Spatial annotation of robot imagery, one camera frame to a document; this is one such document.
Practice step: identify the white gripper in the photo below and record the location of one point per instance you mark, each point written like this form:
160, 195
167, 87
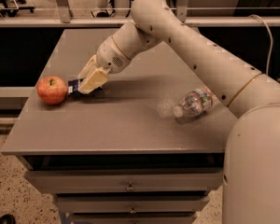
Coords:
109, 56

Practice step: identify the dark blue rxbar wrapper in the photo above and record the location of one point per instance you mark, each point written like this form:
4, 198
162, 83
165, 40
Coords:
73, 86

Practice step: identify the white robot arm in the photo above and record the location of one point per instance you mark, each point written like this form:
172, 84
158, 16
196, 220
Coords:
251, 176

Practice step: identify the red yellow apple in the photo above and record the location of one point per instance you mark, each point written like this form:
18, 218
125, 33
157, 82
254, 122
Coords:
51, 90

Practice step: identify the grey drawer cabinet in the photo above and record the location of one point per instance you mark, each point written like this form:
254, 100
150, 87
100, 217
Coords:
128, 125

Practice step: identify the clear plastic water bottle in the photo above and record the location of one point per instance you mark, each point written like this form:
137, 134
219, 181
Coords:
194, 103

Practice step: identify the middle grey drawer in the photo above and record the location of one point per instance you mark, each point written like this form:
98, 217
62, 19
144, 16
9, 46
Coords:
131, 204

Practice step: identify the grey drawer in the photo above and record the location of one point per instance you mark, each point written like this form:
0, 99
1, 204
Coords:
131, 204
71, 182
148, 218

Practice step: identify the top grey drawer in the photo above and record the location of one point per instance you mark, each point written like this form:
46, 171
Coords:
71, 182

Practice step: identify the bottom grey drawer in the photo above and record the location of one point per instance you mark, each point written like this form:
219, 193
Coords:
148, 218

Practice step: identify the black shoe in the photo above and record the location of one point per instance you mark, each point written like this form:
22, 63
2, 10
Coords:
7, 219

